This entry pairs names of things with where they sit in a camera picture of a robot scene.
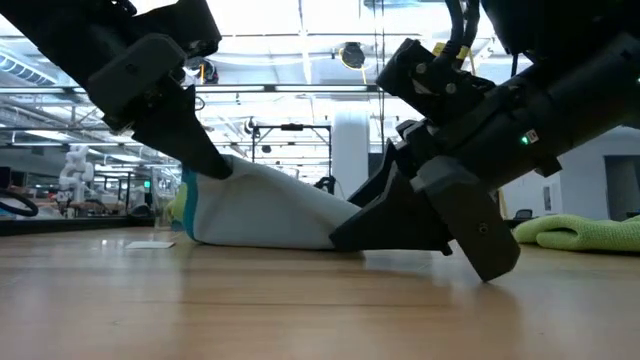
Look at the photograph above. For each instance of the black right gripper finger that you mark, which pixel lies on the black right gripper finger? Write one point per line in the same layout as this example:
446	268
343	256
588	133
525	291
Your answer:
377	182
395	220

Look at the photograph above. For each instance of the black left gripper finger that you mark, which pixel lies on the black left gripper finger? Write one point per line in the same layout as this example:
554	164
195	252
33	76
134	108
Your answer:
180	135

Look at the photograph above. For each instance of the clear plastic bin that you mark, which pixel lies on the clear plastic bin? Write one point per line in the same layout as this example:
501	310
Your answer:
162	200

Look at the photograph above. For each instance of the blue microfiber towel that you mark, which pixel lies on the blue microfiber towel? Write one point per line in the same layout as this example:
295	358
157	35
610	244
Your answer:
265	210

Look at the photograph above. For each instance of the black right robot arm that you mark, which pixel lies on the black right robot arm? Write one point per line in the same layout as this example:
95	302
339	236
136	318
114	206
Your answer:
560	25

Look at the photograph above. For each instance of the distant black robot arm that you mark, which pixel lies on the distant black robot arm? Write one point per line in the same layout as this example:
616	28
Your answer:
326	184

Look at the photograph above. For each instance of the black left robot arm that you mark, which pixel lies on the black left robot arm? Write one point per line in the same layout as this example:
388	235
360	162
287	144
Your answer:
45	30

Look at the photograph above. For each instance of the white pillar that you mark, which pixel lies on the white pillar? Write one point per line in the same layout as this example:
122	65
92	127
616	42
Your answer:
350	150

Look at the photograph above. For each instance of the long ceiling light strip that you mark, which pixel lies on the long ceiling light strip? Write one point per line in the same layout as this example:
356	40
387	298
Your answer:
230	88
320	88

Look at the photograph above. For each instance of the distant black office chair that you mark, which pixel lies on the distant black office chair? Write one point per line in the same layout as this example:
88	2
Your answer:
523	214

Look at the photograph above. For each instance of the grey door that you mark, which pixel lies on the grey door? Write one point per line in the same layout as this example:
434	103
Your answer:
622	185

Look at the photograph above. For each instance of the white robot figure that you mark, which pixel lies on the white robot figure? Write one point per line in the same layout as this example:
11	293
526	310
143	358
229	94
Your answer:
75	170

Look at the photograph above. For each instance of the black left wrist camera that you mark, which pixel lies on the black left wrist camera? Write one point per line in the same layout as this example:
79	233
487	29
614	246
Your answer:
185	25

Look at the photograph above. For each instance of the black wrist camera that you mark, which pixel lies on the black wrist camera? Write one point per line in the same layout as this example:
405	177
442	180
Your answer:
185	25
435	80

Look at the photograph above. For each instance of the black distant station frame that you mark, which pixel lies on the black distant station frame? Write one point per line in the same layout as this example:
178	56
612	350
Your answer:
291	127

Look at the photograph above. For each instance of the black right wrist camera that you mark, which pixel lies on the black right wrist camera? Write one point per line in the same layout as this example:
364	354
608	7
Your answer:
435	80

